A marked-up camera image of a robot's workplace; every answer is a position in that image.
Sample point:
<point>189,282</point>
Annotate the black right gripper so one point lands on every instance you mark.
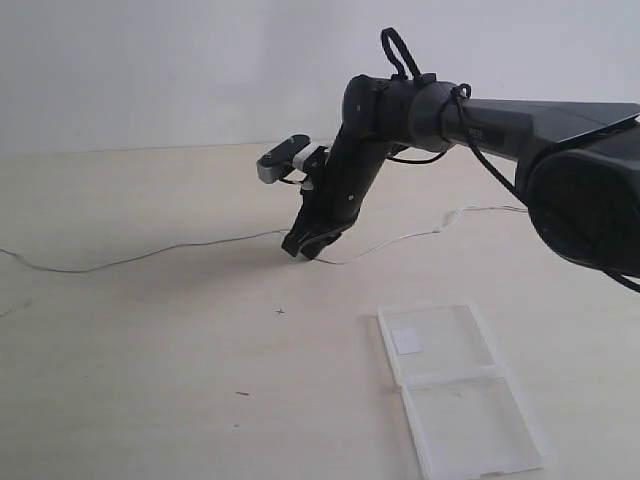
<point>338,192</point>

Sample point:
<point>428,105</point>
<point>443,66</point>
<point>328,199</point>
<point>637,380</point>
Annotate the white wired earphones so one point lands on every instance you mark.
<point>448,219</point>

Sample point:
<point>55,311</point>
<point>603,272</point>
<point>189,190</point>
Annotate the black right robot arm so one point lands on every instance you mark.
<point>577,164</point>

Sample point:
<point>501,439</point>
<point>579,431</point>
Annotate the clear plastic hinged case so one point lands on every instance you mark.
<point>468,416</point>

